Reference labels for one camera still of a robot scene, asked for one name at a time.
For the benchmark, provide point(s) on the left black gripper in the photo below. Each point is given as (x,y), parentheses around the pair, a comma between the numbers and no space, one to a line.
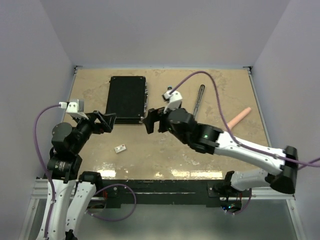
(108,119)

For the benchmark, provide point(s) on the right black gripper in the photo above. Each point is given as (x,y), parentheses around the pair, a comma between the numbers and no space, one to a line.
(155,115)

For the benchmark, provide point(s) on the small staple box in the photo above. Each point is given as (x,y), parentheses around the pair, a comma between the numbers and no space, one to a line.
(120,148)

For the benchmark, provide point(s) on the silver black stapler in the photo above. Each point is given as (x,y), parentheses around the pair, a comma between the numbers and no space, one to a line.
(198,99)

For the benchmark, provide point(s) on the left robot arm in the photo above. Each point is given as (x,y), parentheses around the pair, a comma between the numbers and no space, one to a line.
(68,192)

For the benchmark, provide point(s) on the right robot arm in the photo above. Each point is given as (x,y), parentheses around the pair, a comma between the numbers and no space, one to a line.
(275,167)

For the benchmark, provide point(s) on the black briefcase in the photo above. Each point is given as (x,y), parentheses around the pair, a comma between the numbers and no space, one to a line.
(127,98)

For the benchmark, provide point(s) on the pink silicone cone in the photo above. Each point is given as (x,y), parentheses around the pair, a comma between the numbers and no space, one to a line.
(232,123)

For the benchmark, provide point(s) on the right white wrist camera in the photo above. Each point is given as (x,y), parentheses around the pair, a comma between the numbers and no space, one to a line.
(173,100)

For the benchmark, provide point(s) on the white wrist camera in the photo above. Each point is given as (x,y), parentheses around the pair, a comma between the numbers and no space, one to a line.
(173,100)
(73,106)

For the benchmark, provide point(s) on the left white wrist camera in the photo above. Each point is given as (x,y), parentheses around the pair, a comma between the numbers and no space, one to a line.
(73,106)

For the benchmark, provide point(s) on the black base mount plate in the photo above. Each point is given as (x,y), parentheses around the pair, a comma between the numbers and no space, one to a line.
(163,192)

